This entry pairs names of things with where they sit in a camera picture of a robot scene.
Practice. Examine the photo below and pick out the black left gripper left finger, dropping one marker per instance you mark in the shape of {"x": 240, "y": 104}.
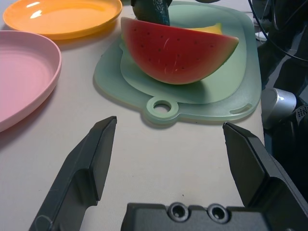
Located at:
{"x": 81, "y": 168}

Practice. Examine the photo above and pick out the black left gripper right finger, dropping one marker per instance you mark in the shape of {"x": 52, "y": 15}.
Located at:
{"x": 260, "y": 173}

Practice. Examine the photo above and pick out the toy watermelon slice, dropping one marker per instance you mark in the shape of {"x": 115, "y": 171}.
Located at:
{"x": 173, "y": 53}

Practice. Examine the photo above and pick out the yellow toy banana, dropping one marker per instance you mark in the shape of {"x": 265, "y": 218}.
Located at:
{"x": 211, "y": 29}

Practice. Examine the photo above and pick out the dark green toy avocado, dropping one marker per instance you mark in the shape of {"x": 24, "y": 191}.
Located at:
{"x": 149, "y": 12}

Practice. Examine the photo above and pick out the translucent green cutting board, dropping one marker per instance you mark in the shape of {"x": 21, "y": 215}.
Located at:
{"x": 252, "y": 72}

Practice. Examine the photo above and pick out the pink plastic plate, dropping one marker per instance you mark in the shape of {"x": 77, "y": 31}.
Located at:
{"x": 21, "y": 77}

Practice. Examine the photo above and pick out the yellow plastic plate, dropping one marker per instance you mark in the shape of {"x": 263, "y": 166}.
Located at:
{"x": 62, "y": 16}

